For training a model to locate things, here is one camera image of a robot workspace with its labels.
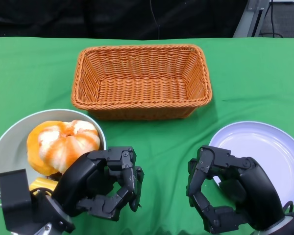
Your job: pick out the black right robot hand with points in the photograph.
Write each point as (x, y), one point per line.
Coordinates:
(254, 191)

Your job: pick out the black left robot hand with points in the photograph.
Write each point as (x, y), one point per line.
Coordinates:
(88, 176)

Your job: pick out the white orange striped bread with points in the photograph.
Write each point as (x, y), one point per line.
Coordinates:
(71, 142)

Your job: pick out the grey bowl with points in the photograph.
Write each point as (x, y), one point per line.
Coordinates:
(12, 147)

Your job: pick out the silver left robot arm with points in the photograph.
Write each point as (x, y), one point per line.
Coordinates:
(49, 215)

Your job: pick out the lilac plate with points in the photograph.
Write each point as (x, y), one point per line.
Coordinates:
(267, 147)

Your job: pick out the yellow layered toy cake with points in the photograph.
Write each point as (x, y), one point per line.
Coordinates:
(42, 183)

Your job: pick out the orange wicker basket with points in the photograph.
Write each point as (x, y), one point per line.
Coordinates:
(142, 85)

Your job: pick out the green tablecloth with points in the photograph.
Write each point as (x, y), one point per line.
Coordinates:
(29, 73)

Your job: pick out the black backdrop curtain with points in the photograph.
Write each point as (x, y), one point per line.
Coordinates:
(63, 17)

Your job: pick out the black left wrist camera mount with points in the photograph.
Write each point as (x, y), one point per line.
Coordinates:
(14, 195)

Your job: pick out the grey metal frame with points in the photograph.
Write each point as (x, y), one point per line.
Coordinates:
(247, 17)

